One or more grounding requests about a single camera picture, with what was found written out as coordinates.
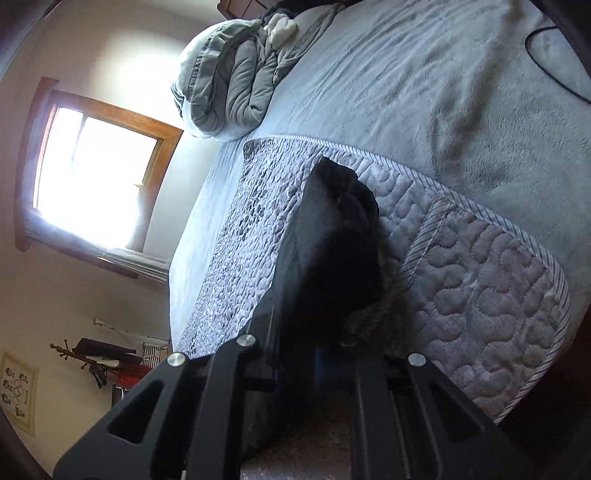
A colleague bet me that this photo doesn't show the bed with pale blue sheet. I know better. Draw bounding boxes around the bed with pale blue sheet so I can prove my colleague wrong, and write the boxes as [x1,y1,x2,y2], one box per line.
[167,0,591,356]

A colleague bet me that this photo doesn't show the floral wall picture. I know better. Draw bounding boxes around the floral wall picture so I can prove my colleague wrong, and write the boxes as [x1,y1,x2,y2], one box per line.
[0,352,40,437]

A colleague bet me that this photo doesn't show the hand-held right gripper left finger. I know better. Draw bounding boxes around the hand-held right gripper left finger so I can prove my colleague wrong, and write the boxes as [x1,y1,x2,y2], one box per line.
[52,295,283,480]

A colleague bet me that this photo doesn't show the wooden framed window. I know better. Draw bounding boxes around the wooden framed window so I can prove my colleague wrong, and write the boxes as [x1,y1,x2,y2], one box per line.
[14,78,184,280]

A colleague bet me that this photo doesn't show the red container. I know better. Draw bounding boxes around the red container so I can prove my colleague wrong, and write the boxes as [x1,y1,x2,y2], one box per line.
[113,367,145,393]

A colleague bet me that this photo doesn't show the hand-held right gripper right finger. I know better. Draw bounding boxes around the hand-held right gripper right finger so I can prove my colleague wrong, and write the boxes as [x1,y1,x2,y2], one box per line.
[314,344,522,480]

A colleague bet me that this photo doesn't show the wooden coat rack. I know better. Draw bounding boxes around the wooden coat rack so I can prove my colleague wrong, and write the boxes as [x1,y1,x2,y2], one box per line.
[50,339,107,388]

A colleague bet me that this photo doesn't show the white wire rack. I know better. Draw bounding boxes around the white wire rack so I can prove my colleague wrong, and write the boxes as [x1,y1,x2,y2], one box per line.
[142,342,168,368]

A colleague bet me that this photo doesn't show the black cable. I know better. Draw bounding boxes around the black cable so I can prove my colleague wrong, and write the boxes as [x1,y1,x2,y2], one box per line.
[525,25,591,104]

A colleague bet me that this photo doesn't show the grey comforter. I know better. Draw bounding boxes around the grey comforter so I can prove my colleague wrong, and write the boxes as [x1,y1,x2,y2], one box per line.
[171,9,347,141]

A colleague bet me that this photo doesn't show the wooden headboard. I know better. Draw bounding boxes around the wooden headboard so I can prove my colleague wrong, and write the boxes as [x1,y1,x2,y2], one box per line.
[217,0,259,21]

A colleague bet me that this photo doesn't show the purple quilted floral bedspread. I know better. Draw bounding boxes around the purple quilted floral bedspread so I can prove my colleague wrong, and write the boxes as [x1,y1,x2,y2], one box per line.
[178,135,571,424]

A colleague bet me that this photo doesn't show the striped curtain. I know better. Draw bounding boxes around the striped curtain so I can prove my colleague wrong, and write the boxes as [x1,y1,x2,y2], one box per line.
[99,247,170,283]

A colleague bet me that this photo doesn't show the black pants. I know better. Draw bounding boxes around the black pants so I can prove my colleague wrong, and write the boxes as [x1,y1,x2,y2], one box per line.
[272,156,386,352]

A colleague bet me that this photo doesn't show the white fleece cloth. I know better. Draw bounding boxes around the white fleece cloth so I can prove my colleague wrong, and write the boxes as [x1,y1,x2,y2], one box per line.
[265,13,298,47]

